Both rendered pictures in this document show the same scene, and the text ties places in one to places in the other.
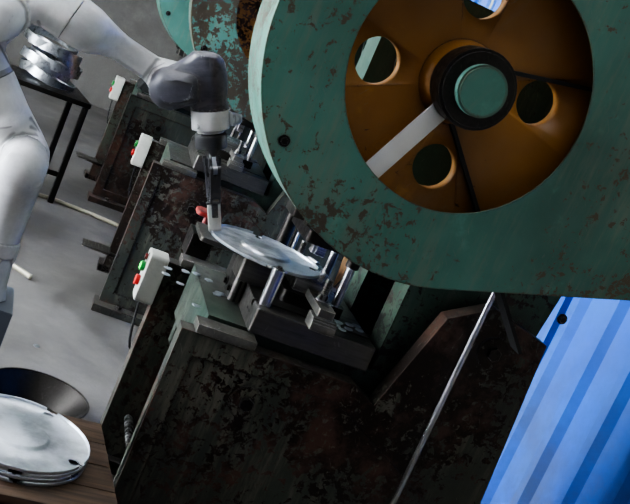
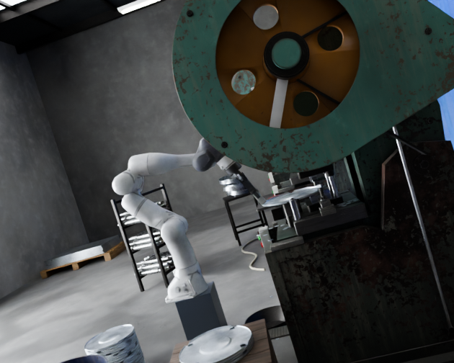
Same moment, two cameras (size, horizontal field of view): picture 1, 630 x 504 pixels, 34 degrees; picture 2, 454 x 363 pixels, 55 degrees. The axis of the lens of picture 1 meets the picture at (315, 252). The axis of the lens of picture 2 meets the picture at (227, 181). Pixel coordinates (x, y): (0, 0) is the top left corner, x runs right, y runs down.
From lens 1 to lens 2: 0.74 m
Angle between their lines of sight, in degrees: 26
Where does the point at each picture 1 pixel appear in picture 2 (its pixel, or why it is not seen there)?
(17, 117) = (159, 214)
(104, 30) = (163, 159)
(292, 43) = (195, 104)
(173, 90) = (201, 160)
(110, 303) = not seen: hidden behind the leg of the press
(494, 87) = (290, 47)
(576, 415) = not seen: outside the picture
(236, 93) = not seen: hidden behind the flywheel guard
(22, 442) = (215, 348)
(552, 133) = (349, 44)
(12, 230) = (187, 258)
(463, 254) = (348, 130)
